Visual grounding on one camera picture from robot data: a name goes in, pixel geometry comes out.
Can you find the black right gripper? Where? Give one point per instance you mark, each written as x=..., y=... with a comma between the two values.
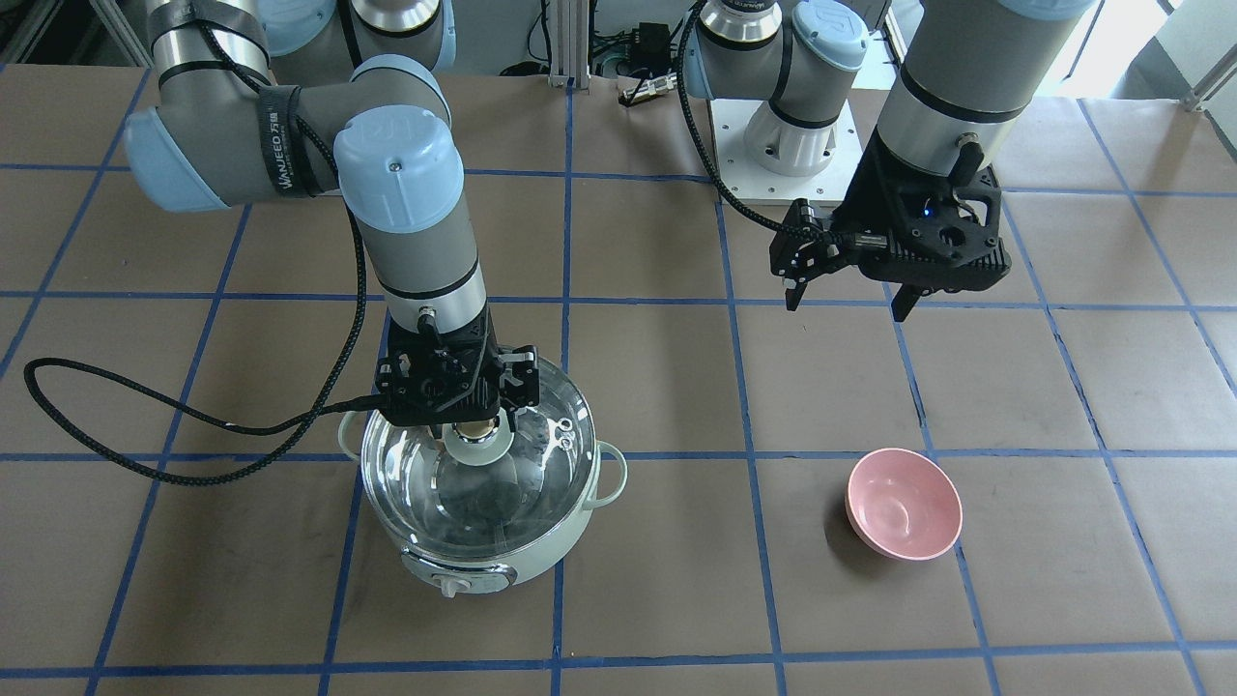
x=523, y=379

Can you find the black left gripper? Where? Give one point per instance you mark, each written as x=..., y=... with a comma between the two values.
x=877, y=181

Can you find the glass pot lid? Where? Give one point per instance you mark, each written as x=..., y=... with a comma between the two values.
x=480, y=503

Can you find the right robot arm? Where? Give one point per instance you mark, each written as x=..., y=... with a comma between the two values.
x=287, y=100

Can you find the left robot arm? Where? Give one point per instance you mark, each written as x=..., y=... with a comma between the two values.
x=972, y=67

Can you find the mint green pot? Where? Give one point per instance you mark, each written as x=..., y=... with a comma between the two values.
x=496, y=575

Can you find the pink bowl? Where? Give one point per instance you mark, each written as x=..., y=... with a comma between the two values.
x=903, y=506

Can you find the black power adapter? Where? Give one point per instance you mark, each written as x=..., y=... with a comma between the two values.
x=650, y=49

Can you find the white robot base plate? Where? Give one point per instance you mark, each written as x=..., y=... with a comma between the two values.
x=765, y=160

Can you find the aluminium frame post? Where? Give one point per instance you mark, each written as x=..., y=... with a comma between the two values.
x=569, y=27

